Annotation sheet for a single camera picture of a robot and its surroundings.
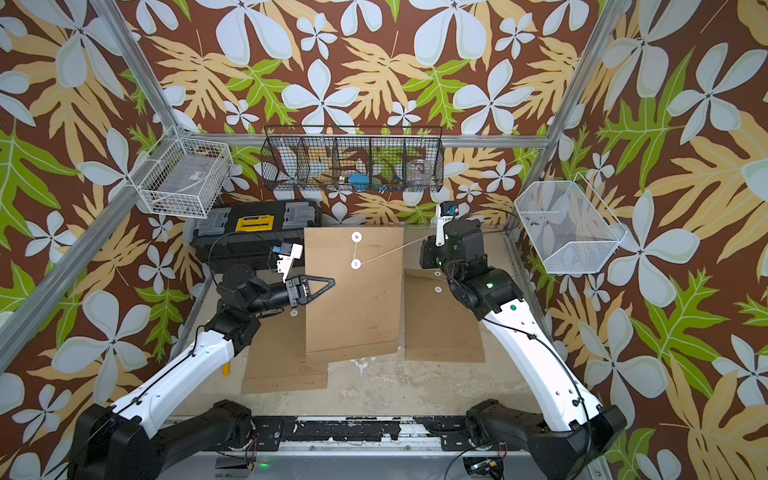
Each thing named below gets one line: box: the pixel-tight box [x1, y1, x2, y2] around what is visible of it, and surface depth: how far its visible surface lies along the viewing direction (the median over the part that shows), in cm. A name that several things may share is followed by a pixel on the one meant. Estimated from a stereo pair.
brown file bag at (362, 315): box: [304, 226, 404, 363], surface depth 70 cm
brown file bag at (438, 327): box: [404, 269, 485, 363], surface depth 91 cm
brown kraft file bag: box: [242, 305, 329, 395], surface depth 84 cm
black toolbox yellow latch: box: [193, 200, 320, 274], surface depth 98 cm
